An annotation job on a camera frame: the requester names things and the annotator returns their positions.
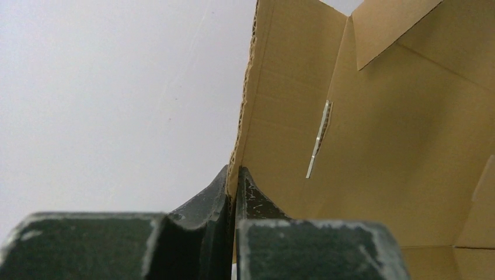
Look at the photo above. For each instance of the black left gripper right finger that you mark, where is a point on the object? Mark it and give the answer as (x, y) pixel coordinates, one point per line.
(271, 245)

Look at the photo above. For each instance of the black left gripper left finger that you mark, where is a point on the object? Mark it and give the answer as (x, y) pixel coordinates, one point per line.
(194, 241)

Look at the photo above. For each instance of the brown cardboard box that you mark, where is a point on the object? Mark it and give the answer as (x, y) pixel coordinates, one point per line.
(386, 114)

